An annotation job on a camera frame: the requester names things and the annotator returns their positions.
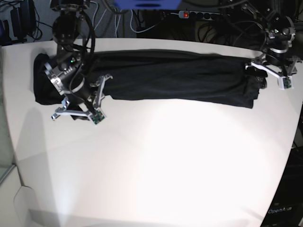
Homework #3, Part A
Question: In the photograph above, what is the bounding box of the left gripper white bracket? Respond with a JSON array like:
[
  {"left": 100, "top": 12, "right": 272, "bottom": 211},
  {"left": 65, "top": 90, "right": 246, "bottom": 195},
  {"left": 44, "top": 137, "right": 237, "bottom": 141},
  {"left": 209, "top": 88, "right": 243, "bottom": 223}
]
[{"left": 245, "top": 55, "right": 297, "bottom": 90}]

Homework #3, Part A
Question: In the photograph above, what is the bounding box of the black OpenArm base unit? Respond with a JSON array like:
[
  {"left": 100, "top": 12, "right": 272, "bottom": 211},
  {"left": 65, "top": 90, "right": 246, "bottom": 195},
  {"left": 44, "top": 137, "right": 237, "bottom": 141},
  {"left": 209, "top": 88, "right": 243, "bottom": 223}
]
[{"left": 261, "top": 147, "right": 303, "bottom": 227}]

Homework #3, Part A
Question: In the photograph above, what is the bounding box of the grey cable bundle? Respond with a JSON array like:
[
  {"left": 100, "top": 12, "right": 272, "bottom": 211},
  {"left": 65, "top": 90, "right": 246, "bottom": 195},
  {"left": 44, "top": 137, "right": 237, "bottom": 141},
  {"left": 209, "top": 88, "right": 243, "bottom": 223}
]
[{"left": 91, "top": 2, "right": 166, "bottom": 38}]

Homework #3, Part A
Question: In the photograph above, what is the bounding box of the black long-sleeve T-shirt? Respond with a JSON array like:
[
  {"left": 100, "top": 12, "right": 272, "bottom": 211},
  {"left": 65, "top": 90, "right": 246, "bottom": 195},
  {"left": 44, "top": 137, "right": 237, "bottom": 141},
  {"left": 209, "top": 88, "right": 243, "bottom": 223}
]
[{"left": 32, "top": 49, "right": 268, "bottom": 109}]

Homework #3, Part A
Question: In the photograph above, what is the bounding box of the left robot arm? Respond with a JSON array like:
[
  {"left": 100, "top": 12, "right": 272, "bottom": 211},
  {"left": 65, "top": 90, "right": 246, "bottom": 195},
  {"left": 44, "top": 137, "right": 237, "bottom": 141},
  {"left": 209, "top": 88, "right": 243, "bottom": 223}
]
[{"left": 220, "top": 0, "right": 301, "bottom": 90}]

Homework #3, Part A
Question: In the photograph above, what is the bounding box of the white power strip red switch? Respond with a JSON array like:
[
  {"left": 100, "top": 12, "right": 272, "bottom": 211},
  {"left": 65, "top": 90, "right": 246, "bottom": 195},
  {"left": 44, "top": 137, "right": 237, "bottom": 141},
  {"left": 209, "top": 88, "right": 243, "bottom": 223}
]
[{"left": 177, "top": 10, "right": 223, "bottom": 21}]

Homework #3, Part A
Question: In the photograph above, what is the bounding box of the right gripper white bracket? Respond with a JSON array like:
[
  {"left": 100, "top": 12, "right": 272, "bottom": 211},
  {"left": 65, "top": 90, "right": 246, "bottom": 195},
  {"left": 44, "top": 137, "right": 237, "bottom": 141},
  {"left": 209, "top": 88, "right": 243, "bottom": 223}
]
[{"left": 52, "top": 74, "right": 113, "bottom": 125}]

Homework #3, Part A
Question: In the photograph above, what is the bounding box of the blue box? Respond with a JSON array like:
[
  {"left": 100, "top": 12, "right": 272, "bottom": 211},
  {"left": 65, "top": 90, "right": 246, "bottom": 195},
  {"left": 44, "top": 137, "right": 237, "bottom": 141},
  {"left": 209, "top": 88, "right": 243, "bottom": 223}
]
[{"left": 114, "top": 0, "right": 182, "bottom": 10}]

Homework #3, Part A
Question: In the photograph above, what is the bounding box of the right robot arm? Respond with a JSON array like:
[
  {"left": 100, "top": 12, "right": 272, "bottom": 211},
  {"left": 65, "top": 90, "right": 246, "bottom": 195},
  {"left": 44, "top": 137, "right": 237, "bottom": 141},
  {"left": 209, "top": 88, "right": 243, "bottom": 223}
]
[{"left": 45, "top": 0, "right": 112, "bottom": 125}]

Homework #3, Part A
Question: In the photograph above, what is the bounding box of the black power brick on floor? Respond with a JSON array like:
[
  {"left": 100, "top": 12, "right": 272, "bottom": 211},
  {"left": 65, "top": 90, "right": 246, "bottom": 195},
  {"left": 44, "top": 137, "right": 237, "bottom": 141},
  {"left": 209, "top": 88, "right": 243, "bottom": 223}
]
[{"left": 10, "top": 0, "right": 36, "bottom": 39}]

